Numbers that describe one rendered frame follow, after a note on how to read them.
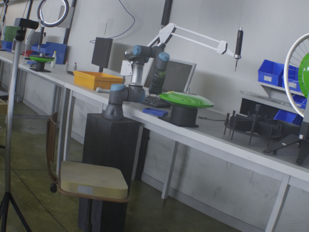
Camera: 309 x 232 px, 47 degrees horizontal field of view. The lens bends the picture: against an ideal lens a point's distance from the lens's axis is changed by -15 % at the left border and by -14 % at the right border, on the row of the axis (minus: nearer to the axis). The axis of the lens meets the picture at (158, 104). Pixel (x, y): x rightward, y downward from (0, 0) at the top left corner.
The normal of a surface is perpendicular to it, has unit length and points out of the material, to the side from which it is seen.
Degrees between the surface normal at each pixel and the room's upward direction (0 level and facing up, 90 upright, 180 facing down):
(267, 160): 90
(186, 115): 90
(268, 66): 88
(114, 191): 90
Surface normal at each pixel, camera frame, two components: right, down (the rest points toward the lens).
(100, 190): 0.22, 0.17
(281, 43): -0.76, -0.04
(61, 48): 0.63, 0.21
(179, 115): -0.42, 0.05
